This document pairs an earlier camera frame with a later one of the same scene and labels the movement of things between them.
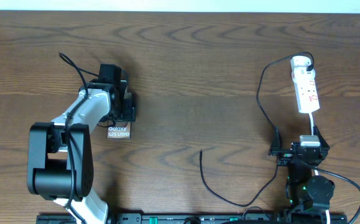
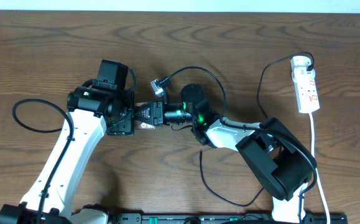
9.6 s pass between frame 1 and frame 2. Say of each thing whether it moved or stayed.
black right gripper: moved
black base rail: stayed
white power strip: stayed
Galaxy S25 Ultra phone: moved
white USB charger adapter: stayed
